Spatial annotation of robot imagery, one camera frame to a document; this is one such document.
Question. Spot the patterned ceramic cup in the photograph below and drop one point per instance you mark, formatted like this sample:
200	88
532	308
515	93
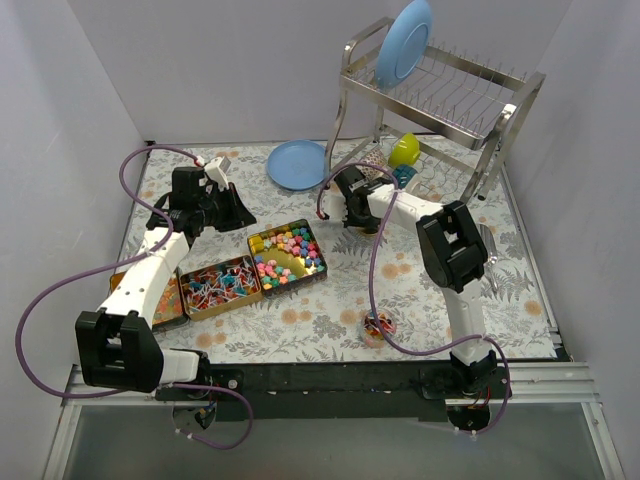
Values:
371	161

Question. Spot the yellow-green bowl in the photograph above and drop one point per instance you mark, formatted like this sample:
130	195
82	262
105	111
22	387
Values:
406	151

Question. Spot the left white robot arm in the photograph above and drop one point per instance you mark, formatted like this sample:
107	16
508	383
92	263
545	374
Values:
117	348

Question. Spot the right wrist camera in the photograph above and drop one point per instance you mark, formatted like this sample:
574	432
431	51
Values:
333	207

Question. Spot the tin of star candies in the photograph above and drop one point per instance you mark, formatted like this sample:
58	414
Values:
287	257

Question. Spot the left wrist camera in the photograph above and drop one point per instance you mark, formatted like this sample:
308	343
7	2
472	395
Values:
215	169

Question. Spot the tin of gummy candies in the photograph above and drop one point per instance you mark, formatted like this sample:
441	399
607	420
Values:
161	310

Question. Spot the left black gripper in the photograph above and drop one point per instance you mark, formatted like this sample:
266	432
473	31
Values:
229	208

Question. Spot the gold round tin lid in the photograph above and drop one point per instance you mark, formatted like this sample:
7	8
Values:
367	231

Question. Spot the metal scoop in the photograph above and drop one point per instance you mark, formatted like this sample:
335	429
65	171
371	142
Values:
489	242

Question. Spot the blue plate on table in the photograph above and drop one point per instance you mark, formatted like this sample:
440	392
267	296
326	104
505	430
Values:
297	165

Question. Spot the steel dish rack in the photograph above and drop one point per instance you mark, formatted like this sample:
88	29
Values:
478	107

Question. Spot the blue plate in rack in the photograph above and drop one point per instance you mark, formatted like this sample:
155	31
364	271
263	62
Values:
404	45

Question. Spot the clear glass bowl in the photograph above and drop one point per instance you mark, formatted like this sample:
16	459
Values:
371	330

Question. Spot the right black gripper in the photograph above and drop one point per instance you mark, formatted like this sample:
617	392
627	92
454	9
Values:
347	185

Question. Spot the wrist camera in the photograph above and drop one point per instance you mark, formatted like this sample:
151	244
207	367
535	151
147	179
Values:
215	169
333	207

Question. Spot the teal white mug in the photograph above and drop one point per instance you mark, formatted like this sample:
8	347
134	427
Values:
406	176

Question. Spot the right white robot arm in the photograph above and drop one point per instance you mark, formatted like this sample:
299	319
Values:
453	255

